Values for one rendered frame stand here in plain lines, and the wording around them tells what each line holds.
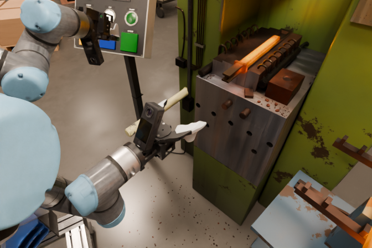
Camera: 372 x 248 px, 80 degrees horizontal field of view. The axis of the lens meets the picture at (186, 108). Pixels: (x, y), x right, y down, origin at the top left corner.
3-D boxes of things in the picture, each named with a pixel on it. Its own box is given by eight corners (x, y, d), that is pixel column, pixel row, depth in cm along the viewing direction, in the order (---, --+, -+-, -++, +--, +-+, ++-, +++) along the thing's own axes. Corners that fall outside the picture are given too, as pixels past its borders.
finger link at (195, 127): (205, 134, 64) (173, 139, 62) (206, 119, 60) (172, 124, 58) (208, 142, 62) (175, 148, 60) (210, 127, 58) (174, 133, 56)
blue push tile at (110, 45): (114, 49, 95) (115, 31, 93) (98, 47, 96) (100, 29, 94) (116, 49, 96) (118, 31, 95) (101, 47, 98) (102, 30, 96)
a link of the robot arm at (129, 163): (103, 149, 51) (126, 170, 47) (120, 138, 53) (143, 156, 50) (111, 168, 56) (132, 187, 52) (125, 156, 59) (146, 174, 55)
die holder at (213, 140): (257, 187, 103) (286, 118, 73) (193, 144, 121) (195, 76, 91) (301, 121, 134) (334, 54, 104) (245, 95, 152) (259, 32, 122)
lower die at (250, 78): (254, 92, 83) (260, 72, 77) (211, 72, 93) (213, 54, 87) (296, 51, 107) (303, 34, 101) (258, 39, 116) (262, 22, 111)
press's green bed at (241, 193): (240, 226, 134) (257, 187, 103) (191, 187, 152) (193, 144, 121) (279, 165, 166) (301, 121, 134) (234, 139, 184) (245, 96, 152)
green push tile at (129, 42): (136, 53, 93) (137, 34, 91) (119, 50, 94) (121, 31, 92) (138, 53, 94) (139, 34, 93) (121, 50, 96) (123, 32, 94)
